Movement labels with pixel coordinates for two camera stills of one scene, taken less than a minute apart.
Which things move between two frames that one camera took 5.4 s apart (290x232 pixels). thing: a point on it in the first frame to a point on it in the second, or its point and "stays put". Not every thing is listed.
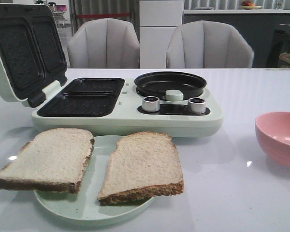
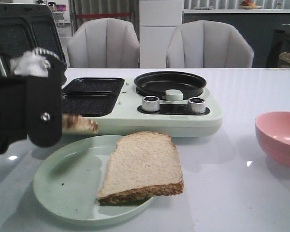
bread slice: [143, 165] stays put
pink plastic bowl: [278, 134] stays put
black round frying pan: [157, 84] stays put
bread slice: [54, 161] to [72, 123]
